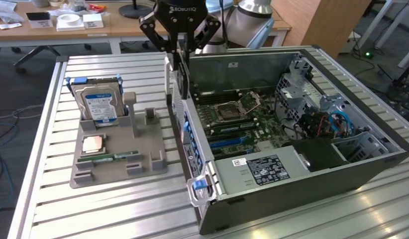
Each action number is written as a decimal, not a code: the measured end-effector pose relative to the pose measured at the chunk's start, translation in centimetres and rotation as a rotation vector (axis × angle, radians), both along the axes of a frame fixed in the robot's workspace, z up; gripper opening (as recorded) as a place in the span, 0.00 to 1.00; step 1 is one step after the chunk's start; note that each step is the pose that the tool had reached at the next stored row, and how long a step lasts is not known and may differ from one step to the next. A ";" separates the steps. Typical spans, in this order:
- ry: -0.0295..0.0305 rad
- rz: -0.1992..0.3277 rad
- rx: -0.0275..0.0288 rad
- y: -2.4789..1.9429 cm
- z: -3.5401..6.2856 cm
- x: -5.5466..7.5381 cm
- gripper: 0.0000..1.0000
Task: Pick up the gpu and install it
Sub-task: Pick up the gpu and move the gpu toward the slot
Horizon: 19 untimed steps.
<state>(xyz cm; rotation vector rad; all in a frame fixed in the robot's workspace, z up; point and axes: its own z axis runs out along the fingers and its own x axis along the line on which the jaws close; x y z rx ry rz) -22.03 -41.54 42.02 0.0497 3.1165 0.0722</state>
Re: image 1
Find silver power supply unit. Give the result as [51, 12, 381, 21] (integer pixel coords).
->
[213, 145, 312, 196]

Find installed green RAM stick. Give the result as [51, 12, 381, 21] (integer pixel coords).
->
[208, 120, 259, 133]

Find white tape roll block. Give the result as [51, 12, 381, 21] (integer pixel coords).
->
[55, 13, 85, 32]

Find open dark grey PC case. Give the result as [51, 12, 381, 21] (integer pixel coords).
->
[164, 48, 409, 236]

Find black round lamp base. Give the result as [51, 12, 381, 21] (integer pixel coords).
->
[119, 0, 156, 19]

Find loose green RAM stick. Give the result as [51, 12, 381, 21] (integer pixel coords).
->
[77, 149, 140, 163]

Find red and white package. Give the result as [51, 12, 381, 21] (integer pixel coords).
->
[88, 3, 108, 13]

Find white floor cable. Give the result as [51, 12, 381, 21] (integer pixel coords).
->
[0, 104, 43, 120]

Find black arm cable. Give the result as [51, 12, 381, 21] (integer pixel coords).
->
[219, 0, 231, 45]

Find hard disk in blue caddy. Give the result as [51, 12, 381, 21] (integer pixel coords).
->
[65, 74, 127, 128]

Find grey plastic parts rack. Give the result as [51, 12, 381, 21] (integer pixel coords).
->
[69, 91, 169, 189]

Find green motherboard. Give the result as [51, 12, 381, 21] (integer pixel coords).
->
[191, 89, 293, 161]

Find wooden cabinet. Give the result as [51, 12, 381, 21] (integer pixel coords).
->
[269, 0, 373, 58]

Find black plastic air shroud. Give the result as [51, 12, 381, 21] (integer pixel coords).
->
[290, 138, 350, 173]

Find clear plastic bag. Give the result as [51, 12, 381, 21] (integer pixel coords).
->
[0, 6, 25, 24]

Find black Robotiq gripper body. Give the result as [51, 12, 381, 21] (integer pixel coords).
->
[153, 0, 208, 48]

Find white control box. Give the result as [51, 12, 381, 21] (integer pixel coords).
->
[345, 32, 362, 54]

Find graphics card with metal bracket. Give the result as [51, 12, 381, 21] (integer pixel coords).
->
[171, 47, 192, 100]

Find white desk frame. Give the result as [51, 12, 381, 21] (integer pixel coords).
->
[357, 0, 409, 68]

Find wooden office desk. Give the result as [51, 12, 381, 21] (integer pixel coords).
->
[0, 1, 112, 48]
[109, 0, 292, 54]

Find slanted metal disk bay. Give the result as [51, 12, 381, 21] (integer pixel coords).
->
[330, 131, 392, 162]

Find plain white box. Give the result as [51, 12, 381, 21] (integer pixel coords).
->
[81, 13, 104, 29]

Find perforated metal disk bay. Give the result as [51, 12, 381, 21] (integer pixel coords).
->
[276, 72, 325, 120]

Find black wheeled chair base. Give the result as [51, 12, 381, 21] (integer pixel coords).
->
[11, 43, 92, 74]

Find blue data wire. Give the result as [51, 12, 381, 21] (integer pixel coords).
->
[326, 112, 354, 137]

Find CPU socket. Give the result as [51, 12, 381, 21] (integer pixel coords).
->
[213, 101, 248, 123]

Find CPU chip with copper lid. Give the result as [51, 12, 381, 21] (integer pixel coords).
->
[81, 135, 107, 154]

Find white box with black top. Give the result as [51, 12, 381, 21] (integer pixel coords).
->
[25, 11, 53, 29]

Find blue floor cable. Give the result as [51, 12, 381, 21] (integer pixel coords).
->
[0, 119, 17, 215]

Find black power wire bundle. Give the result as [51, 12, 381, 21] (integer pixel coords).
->
[297, 112, 330, 139]

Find thin red wire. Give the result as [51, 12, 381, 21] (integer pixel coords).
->
[318, 116, 329, 135]

